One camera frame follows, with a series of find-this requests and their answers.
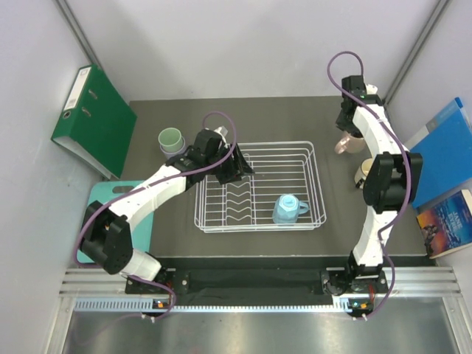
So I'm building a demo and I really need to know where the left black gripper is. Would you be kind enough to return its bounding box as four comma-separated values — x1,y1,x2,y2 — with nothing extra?
204,142,254,184

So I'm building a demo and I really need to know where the white wire dish rack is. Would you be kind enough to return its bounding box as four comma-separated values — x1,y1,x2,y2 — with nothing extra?
194,141,327,233

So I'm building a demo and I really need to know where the blue mug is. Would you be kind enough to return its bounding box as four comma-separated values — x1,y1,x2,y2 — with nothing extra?
272,194,310,224

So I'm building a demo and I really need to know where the pink mug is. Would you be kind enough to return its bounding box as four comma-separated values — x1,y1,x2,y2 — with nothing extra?
334,132,366,154

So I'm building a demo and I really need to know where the purple cup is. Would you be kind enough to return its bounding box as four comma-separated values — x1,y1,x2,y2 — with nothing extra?
159,138,187,159

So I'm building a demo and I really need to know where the green cup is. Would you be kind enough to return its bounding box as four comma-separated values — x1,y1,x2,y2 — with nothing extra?
158,128,184,153

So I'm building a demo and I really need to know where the cream mug black handle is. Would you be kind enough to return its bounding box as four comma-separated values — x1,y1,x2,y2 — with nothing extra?
354,158,374,189

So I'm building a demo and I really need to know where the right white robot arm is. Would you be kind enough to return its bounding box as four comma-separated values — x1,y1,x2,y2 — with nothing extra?
336,74,423,292

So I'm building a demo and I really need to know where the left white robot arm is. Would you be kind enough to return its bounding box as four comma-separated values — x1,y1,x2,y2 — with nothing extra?
78,129,254,293

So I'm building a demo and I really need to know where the blue folder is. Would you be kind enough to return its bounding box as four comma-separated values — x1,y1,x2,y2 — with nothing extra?
405,97,471,208

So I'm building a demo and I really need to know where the teal cutting board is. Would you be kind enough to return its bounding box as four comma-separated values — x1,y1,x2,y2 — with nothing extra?
88,181,153,252

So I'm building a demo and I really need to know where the Jane Eyre book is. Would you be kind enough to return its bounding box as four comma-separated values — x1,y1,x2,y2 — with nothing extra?
417,190,471,259

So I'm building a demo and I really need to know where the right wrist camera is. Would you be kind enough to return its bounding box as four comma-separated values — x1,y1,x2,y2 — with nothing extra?
366,84,378,95

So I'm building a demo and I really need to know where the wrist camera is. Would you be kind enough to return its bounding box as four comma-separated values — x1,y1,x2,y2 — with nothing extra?
214,126,228,144
366,84,378,95

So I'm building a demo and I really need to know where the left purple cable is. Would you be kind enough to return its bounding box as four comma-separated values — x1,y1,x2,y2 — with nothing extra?
75,111,237,320

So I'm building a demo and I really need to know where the purple cable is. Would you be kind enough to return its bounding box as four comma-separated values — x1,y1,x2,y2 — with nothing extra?
75,111,237,320
327,50,413,321

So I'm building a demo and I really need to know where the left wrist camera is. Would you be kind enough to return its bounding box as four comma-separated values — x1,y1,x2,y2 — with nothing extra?
214,126,228,144

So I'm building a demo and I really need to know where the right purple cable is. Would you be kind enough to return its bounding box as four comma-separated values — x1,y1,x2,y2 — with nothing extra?
327,50,413,321

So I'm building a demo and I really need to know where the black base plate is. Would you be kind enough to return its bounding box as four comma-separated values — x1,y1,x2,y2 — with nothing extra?
125,254,392,305

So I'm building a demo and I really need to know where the green ring binder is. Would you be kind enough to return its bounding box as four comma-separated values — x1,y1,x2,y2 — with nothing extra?
51,64,137,179

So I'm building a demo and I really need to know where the aluminium rail frame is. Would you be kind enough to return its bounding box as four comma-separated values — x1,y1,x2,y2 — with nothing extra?
45,261,471,353

